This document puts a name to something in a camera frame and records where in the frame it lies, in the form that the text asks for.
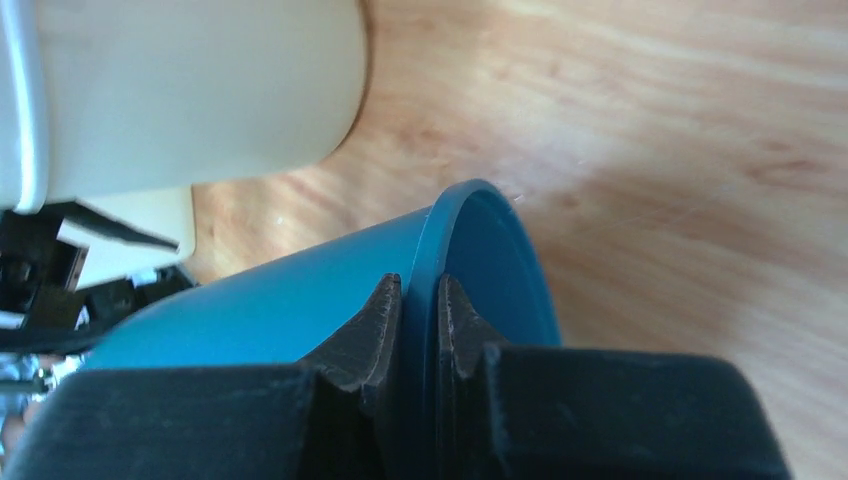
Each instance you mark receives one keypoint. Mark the teal plastic bucket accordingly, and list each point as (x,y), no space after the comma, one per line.
(280,311)

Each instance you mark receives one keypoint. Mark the beige round bucket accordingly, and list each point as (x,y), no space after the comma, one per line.
(107,97)

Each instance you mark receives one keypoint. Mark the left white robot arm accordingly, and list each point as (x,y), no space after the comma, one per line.
(43,309)

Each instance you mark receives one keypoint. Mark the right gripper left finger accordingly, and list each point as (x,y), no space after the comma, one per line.
(316,418)

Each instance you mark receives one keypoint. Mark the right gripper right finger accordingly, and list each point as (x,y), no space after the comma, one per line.
(509,411)

